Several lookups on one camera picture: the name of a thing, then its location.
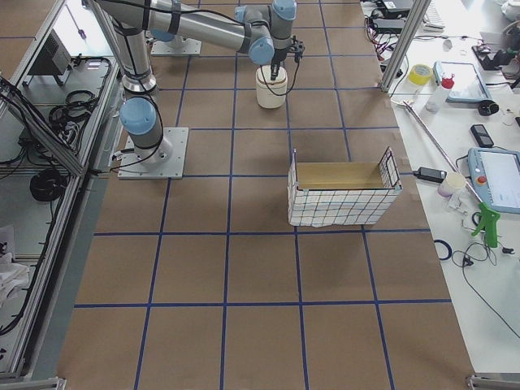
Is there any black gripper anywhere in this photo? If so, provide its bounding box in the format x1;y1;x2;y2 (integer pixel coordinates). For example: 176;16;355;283
270;48;287;80

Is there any white trash can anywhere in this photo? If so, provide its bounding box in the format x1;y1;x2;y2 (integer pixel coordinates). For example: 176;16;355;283
256;65;288;109

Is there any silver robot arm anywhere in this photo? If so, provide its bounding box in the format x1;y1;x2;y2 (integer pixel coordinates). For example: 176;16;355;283
89;1;301;179
149;29;188;47

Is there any yellow tape roll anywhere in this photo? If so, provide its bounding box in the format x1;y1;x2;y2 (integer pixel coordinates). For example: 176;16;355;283
408;64;433;86

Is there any red capped white bottle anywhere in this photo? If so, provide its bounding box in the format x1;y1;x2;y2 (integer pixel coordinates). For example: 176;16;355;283
425;74;454;113

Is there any black power adapter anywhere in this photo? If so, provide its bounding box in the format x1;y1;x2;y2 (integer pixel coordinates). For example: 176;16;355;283
413;167;447;183

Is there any far teach pendant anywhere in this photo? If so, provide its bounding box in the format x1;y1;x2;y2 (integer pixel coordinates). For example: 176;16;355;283
433;61;491;103

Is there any teach pendant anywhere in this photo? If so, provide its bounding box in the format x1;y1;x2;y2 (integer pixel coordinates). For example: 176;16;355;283
433;61;491;103
467;148;519;214

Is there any white paper cup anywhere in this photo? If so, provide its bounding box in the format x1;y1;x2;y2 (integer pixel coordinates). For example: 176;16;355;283
437;172;466;197

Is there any black phone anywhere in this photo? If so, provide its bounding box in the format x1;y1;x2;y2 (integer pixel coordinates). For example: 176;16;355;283
470;124;494;149

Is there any grey control box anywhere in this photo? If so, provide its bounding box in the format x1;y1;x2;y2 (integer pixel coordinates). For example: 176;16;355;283
24;29;72;86

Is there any near teach pendant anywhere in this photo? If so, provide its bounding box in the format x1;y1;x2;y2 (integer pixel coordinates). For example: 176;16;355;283
467;148;519;214

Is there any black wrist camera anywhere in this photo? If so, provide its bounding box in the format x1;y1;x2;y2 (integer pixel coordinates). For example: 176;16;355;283
288;35;306;64

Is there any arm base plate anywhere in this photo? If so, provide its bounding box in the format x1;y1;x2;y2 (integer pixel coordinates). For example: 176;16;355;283
117;127;189;180
151;36;202;57

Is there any wire grid storage box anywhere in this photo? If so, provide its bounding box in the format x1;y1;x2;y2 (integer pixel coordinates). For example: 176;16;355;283
288;148;402;228

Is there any aluminium frame post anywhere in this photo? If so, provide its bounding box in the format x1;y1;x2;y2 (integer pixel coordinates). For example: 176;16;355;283
380;0;431;92

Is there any blue tape ring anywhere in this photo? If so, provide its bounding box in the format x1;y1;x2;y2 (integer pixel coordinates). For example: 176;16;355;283
433;239;452;262

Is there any green handled grabber tool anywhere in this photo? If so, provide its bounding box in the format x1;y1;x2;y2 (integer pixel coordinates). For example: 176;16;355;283
402;101;501;248

